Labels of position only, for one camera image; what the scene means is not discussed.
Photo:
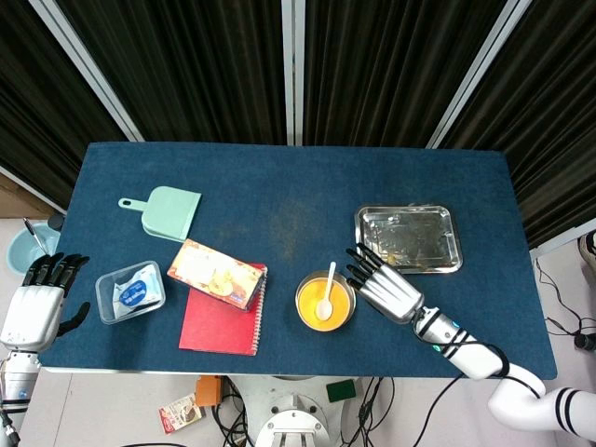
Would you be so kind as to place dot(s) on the blue table cloth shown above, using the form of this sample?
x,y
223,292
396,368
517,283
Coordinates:
x,y
288,186

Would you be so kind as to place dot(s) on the orange device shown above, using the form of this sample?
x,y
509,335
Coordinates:
x,y
208,391

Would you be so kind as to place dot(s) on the black power adapter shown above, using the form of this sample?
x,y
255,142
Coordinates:
x,y
584,342

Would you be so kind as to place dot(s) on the red printed snack packet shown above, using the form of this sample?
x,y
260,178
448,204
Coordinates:
x,y
179,414

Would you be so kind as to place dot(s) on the red spiral notebook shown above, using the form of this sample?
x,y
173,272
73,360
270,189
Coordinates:
x,y
219,326

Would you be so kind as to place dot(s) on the white screen frame post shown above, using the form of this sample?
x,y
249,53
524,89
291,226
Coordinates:
x,y
88,70
293,70
479,70

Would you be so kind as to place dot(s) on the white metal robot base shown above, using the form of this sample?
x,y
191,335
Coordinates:
x,y
288,405

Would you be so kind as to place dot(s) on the yellow bowl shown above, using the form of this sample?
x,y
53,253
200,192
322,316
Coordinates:
x,y
347,285

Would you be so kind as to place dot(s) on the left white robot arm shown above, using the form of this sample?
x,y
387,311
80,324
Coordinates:
x,y
16,377

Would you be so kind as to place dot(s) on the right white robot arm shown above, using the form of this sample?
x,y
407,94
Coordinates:
x,y
479,358

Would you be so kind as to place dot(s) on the dark green block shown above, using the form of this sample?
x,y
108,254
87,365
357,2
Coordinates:
x,y
341,391

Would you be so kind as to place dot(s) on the black curtain panel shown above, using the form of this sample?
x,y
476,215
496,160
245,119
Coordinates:
x,y
386,70
554,116
186,70
32,116

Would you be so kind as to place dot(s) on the white plastic spoon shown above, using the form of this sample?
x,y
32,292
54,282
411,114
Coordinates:
x,y
324,309

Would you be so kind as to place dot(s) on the light blue bucket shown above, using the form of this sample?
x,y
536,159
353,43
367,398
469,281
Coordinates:
x,y
21,251

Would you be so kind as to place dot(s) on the cookie box blue orange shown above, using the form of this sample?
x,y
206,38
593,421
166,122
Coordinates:
x,y
209,270

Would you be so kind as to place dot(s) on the brown cardboard box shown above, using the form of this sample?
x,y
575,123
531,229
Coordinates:
x,y
14,200

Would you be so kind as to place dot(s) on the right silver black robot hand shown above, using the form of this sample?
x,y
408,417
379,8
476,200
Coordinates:
x,y
391,291

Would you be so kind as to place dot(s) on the black white shoe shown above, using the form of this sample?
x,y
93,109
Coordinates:
x,y
589,247

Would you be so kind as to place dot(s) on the mint green dustpan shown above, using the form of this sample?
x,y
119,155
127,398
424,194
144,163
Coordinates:
x,y
170,212

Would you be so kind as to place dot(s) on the blue white snack packet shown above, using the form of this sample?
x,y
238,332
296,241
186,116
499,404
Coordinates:
x,y
135,293

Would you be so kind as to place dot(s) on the metal tray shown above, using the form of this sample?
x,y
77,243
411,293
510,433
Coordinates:
x,y
410,237

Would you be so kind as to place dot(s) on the black round knob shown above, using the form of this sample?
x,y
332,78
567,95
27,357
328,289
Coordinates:
x,y
56,222

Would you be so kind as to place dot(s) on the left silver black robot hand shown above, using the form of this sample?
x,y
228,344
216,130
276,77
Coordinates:
x,y
32,312

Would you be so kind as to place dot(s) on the clear plastic container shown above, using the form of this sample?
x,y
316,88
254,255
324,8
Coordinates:
x,y
104,302

